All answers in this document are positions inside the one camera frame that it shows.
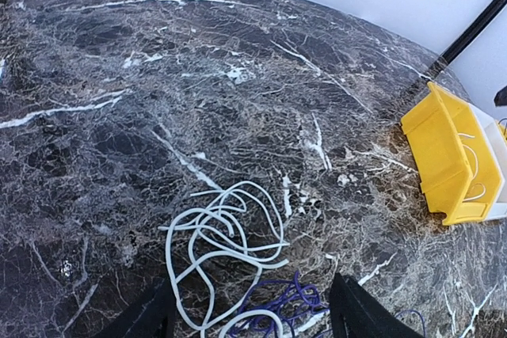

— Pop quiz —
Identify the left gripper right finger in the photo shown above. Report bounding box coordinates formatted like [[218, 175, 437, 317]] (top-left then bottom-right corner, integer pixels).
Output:
[[329, 272, 422, 338]]

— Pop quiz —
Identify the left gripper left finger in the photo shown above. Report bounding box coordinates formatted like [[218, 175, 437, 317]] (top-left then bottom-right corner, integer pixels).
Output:
[[94, 282, 177, 338]]

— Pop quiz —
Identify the white cable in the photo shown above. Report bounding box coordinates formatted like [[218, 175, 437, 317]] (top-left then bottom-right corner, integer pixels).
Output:
[[158, 180, 332, 338], [457, 131, 487, 203]]

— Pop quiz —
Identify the yellow bin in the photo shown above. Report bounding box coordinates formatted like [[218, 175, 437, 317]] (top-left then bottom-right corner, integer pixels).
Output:
[[401, 82, 501, 226]]

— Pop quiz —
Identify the white translucent bin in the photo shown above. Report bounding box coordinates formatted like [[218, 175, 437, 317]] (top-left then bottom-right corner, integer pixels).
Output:
[[470, 104, 506, 221]]

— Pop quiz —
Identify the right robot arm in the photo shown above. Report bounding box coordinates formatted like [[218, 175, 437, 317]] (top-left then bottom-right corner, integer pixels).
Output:
[[494, 86, 507, 107]]

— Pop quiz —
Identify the thin purple cable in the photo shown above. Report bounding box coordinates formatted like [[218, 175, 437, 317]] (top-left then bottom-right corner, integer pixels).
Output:
[[227, 270, 427, 338]]

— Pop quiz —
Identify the right black frame post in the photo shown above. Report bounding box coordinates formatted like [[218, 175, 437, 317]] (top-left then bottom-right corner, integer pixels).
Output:
[[412, 0, 506, 87]]

